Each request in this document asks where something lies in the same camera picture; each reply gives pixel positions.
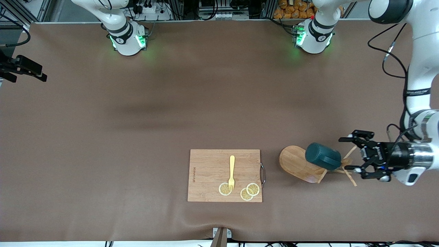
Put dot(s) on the teal mug with cream inside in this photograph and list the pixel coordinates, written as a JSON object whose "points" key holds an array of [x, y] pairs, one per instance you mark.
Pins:
{"points": [[320, 156]]}

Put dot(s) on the white power strip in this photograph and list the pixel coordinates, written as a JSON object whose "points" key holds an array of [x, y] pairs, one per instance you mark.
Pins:
{"points": [[149, 8], [223, 15]]}

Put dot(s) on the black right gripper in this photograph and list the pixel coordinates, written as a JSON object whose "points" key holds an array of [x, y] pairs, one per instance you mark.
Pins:
{"points": [[24, 65]]}

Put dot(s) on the bamboo cutting board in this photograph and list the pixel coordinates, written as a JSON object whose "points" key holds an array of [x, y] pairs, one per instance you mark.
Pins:
{"points": [[209, 171]]}

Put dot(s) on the pile of orange buns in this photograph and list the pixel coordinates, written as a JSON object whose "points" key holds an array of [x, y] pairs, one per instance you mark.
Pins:
{"points": [[295, 10]]}

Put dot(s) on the lemon slice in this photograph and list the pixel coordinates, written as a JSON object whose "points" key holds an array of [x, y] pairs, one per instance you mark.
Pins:
{"points": [[253, 188], [223, 190], [245, 196]]}

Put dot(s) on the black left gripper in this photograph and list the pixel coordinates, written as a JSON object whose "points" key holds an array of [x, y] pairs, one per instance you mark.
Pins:
{"points": [[392, 153]]}

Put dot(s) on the wooden mug tree rack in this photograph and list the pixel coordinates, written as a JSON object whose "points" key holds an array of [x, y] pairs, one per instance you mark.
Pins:
{"points": [[293, 161]]}

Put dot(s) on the wooden post with metal bracket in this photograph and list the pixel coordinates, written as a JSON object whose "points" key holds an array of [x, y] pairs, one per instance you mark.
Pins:
{"points": [[220, 238]]}

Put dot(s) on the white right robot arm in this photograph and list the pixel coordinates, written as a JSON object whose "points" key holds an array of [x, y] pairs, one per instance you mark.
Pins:
{"points": [[127, 43]]}

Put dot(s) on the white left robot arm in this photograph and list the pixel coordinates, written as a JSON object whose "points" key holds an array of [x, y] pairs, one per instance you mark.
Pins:
{"points": [[423, 51]]}

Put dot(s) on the yellow plastic fork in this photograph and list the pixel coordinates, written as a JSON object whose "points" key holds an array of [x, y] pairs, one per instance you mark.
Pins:
{"points": [[232, 168]]}

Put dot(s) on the brown table mat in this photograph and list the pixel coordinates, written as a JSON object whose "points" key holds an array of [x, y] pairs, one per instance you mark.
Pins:
{"points": [[103, 154]]}

